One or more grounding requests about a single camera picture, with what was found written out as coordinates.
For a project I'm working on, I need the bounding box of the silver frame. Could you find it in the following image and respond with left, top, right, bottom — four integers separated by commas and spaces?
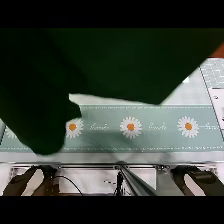
0, 161, 224, 197

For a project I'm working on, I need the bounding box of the black cable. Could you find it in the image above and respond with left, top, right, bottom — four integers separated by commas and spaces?
53, 174, 85, 197

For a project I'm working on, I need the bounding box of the dark green T-shirt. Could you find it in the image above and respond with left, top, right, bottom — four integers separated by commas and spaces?
0, 27, 224, 156

